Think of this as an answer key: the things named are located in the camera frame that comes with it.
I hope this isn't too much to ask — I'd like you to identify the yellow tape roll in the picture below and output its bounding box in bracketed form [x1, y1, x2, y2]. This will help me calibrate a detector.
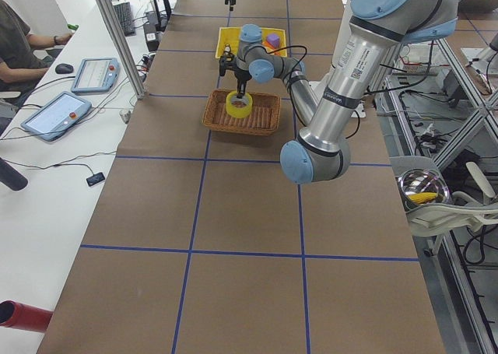
[226, 91, 253, 119]

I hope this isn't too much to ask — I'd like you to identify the yellow woven basket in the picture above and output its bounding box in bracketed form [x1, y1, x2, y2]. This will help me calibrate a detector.
[215, 27, 287, 59]

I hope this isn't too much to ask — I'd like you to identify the brown wicker basket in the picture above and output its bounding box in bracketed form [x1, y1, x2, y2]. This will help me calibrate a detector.
[202, 89, 281, 136]

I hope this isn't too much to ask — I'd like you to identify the toy panda figurine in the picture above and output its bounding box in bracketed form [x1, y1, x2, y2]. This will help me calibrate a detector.
[223, 44, 233, 57]

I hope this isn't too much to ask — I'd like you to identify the toy carrot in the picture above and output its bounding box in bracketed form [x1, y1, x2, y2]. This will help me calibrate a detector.
[262, 40, 280, 55]

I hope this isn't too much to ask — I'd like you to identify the purple foam block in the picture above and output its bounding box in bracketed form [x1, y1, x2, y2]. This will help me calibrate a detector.
[265, 33, 281, 49]

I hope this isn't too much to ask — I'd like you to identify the black keyboard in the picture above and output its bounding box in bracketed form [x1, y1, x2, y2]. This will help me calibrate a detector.
[113, 2, 135, 37]

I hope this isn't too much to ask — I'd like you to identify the teach pendant far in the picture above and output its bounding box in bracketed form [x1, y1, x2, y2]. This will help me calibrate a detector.
[71, 58, 120, 95]

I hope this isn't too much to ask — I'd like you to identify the teach pendant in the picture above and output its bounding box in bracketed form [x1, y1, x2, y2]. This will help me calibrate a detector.
[21, 92, 92, 142]
[71, 58, 120, 95]

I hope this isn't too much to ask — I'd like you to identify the small black phone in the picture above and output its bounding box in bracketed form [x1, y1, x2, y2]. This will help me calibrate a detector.
[86, 172, 105, 187]

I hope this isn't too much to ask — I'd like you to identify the black computer mouse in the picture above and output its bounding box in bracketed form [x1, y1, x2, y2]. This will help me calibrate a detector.
[54, 63, 74, 75]

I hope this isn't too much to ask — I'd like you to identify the teach pendant near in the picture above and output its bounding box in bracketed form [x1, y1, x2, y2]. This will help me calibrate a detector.
[21, 92, 92, 142]

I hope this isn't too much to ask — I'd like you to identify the steel bowl with corn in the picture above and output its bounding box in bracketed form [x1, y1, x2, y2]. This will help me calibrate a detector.
[397, 169, 451, 212]

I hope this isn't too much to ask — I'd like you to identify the seated person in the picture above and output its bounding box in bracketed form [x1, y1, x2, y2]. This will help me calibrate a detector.
[0, 1, 72, 107]

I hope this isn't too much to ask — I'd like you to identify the red bottle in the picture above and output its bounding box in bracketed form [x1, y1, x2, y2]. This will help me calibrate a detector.
[1, 300, 53, 333]

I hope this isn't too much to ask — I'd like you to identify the aluminium frame post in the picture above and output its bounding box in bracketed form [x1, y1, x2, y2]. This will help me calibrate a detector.
[95, 0, 146, 100]

